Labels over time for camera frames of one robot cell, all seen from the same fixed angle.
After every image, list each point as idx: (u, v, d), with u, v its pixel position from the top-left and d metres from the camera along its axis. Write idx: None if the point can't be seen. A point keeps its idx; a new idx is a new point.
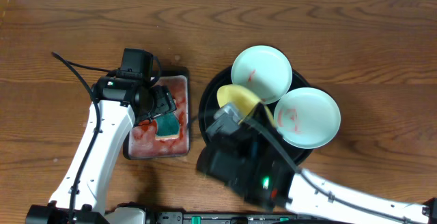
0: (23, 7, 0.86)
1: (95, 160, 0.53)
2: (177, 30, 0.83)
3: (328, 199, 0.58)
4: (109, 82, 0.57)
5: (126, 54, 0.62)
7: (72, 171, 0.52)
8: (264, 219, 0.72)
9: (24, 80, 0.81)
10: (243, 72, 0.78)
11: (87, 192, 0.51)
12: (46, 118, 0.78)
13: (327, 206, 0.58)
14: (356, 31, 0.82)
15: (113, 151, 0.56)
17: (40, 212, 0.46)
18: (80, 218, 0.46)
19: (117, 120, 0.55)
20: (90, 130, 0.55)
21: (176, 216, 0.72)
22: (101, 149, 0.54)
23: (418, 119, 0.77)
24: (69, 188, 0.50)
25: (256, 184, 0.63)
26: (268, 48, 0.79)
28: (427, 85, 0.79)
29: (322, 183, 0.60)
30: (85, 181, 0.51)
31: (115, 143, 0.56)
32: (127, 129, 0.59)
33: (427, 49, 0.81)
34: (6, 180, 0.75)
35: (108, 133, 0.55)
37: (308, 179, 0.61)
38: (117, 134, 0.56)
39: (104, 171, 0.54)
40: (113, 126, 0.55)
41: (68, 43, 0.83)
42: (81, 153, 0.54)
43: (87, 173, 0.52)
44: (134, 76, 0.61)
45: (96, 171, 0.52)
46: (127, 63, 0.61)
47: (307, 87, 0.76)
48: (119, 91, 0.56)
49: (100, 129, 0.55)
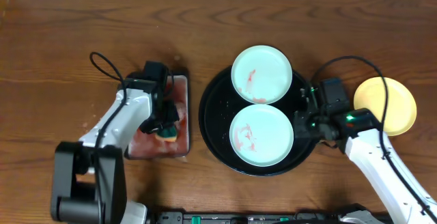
0: (23, 7, 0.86)
1: (120, 119, 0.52)
2: (178, 30, 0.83)
3: (382, 157, 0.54)
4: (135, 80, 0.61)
5: (146, 63, 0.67)
7: (97, 126, 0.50)
8: (265, 219, 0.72)
9: (24, 81, 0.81)
10: (243, 72, 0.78)
11: (113, 137, 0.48)
12: (46, 119, 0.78)
13: (380, 162, 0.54)
14: (356, 31, 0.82)
15: (133, 127, 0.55)
17: (69, 147, 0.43)
18: (100, 154, 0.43)
19: (139, 98, 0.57)
20: (117, 104, 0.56)
21: (176, 216, 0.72)
22: (126, 115, 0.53)
23: (418, 119, 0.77)
24: (95, 134, 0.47)
25: (339, 115, 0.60)
26: (268, 48, 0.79)
28: (427, 85, 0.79)
29: (382, 158, 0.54)
30: (110, 131, 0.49)
31: (136, 117, 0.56)
32: (145, 113, 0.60)
33: (427, 50, 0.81)
34: (6, 179, 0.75)
35: (132, 106, 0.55)
37: (375, 164, 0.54)
38: (138, 110, 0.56)
39: (125, 135, 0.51)
40: (136, 102, 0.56)
41: (68, 43, 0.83)
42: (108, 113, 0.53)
43: (113, 124, 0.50)
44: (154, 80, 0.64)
45: (121, 127, 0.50)
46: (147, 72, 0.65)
47: (257, 104, 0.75)
48: (143, 83, 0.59)
49: (125, 102, 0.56)
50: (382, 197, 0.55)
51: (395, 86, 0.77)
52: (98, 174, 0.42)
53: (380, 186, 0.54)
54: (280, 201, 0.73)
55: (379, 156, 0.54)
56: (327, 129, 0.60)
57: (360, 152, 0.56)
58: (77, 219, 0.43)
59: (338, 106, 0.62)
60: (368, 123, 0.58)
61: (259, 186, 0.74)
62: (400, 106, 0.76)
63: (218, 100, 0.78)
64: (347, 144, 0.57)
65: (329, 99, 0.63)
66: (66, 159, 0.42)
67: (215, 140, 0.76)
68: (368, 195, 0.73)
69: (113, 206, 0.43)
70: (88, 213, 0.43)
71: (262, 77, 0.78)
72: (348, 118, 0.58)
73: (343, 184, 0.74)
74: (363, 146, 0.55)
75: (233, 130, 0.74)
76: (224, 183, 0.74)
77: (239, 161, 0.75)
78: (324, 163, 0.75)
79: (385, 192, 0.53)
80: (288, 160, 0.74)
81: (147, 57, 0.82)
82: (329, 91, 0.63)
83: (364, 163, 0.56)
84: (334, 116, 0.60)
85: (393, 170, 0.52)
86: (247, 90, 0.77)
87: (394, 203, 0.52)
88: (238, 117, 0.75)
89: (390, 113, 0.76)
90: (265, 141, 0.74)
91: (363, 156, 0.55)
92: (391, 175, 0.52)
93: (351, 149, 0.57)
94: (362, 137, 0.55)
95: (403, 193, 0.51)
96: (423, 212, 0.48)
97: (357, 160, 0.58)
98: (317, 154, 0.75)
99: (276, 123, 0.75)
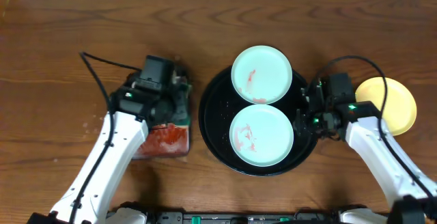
0: (23, 7, 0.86)
1: (97, 177, 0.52)
2: (178, 30, 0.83)
3: (377, 136, 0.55)
4: (128, 94, 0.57)
5: (148, 62, 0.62)
7: (76, 184, 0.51)
8: (265, 219, 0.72)
9: (24, 81, 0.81)
10: (243, 73, 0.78)
11: (90, 207, 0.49)
12: (46, 119, 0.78)
13: (376, 141, 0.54)
14: (356, 31, 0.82)
15: (119, 171, 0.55)
17: (41, 220, 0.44)
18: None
19: (129, 135, 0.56)
20: (102, 143, 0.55)
21: (176, 216, 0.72)
22: (109, 166, 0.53)
23: (418, 119, 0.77)
24: (71, 202, 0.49)
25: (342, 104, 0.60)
26: (268, 48, 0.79)
28: (427, 85, 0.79)
29: (377, 137, 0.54)
30: (88, 196, 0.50)
31: (123, 157, 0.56)
32: (136, 143, 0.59)
33: (426, 50, 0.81)
34: (6, 179, 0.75)
35: (118, 148, 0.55)
37: (371, 143, 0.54)
38: (125, 149, 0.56)
39: (108, 188, 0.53)
40: (123, 139, 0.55)
41: (68, 43, 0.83)
42: (91, 161, 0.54)
43: (91, 187, 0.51)
44: (153, 86, 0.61)
45: (101, 186, 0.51)
46: (147, 74, 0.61)
47: (257, 104, 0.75)
48: (135, 104, 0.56)
49: (111, 143, 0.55)
50: (375, 175, 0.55)
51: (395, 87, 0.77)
52: None
53: (375, 164, 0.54)
54: (280, 201, 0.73)
55: (375, 136, 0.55)
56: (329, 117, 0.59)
57: (359, 134, 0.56)
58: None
59: (341, 98, 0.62)
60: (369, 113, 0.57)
61: (259, 186, 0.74)
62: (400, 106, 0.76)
63: (218, 100, 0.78)
64: (348, 130, 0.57)
65: (334, 91, 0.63)
66: None
67: (215, 140, 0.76)
68: (368, 195, 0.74)
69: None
70: None
71: (262, 78, 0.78)
72: (350, 106, 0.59)
73: (343, 184, 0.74)
74: (360, 128, 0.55)
75: (233, 130, 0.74)
76: (224, 183, 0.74)
77: (240, 161, 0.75)
78: (324, 163, 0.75)
79: (378, 167, 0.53)
80: (288, 160, 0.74)
81: None
82: (334, 82, 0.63)
83: (360, 144, 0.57)
84: (337, 106, 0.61)
85: (388, 147, 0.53)
86: (247, 90, 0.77)
87: (387, 179, 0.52)
88: (238, 116, 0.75)
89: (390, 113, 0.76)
90: (265, 141, 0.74)
91: (360, 136, 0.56)
92: (386, 151, 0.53)
93: (351, 134, 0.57)
94: (362, 122, 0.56)
95: (396, 168, 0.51)
96: (414, 183, 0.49)
97: (354, 143, 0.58)
98: (317, 154, 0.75)
99: (276, 123, 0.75)
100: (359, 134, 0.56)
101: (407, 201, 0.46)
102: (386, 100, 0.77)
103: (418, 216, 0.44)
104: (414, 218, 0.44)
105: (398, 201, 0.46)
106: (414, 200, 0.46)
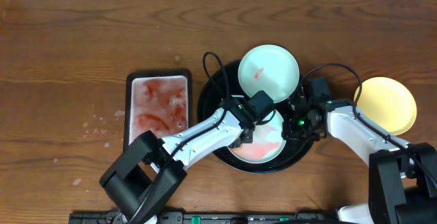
0: (24, 7, 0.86)
1: (202, 138, 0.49)
2: (177, 30, 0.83)
3: (351, 115, 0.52)
4: (238, 106, 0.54)
5: (259, 92, 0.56)
7: (184, 132, 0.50)
8: (264, 219, 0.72)
9: (24, 81, 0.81)
10: (248, 70, 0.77)
11: (188, 158, 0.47)
12: (47, 119, 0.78)
13: (350, 118, 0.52)
14: (356, 31, 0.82)
15: (208, 151, 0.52)
17: (151, 139, 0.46)
18: (168, 166, 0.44)
19: (231, 130, 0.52)
20: (209, 121, 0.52)
21: (176, 216, 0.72)
22: (211, 139, 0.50)
23: (418, 119, 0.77)
24: (177, 141, 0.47)
25: (323, 102, 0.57)
26: (276, 47, 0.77)
28: (427, 85, 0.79)
29: (353, 117, 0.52)
30: (189, 148, 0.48)
31: (216, 145, 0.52)
32: (225, 143, 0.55)
33: (426, 49, 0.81)
34: (7, 179, 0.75)
35: (221, 134, 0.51)
37: (346, 120, 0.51)
38: (221, 141, 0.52)
39: (199, 156, 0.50)
40: (226, 131, 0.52)
41: (69, 44, 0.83)
42: (196, 127, 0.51)
43: (194, 142, 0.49)
44: (255, 113, 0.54)
45: (200, 149, 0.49)
46: (254, 100, 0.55)
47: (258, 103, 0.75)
48: (240, 117, 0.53)
49: (217, 125, 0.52)
50: (358, 152, 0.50)
51: (395, 86, 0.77)
52: (156, 181, 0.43)
53: (354, 142, 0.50)
54: (280, 201, 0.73)
55: (349, 116, 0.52)
56: (312, 116, 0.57)
57: (334, 118, 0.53)
58: (115, 199, 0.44)
59: (321, 97, 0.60)
60: (345, 106, 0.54)
61: (259, 186, 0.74)
62: (400, 106, 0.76)
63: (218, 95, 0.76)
64: (329, 121, 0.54)
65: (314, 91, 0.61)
66: (143, 149, 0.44)
67: None
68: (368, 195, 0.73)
69: (148, 212, 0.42)
70: (128, 201, 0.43)
71: (268, 77, 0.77)
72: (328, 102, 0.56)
73: (342, 184, 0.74)
74: (336, 114, 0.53)
75: None
76: (223, 183, 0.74)
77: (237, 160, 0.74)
78: (324, 163, 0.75)
79: (356, 142, 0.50)
80: (276, 162, 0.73)
81: (147, 57, 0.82)
82: (314, 84, 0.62)
83: (336, 128, 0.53)
84: (319, 103, 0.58)
85: (363, 122, 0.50)
86: (251, 87, 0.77)
87: (364, 147, 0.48)
88: None
89: (390, 113, 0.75)
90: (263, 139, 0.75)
91: (337, 120, 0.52)
92: (361, 125, 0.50)
93: (330, 123, 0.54)
94: (338, 111, 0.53)
95: (370, 134, 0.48)
96: (386, 141, 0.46)
97: (334, 130, 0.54)
98: (316, 154, 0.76)
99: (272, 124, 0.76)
100: (336, 120, 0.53)
101: (380, 154, 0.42)
102: (386, 101, 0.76)
103: (394, 168, 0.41)
104: (389, 170, 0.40)
105: (373, 155, 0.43)
106: (387, 152, 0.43)
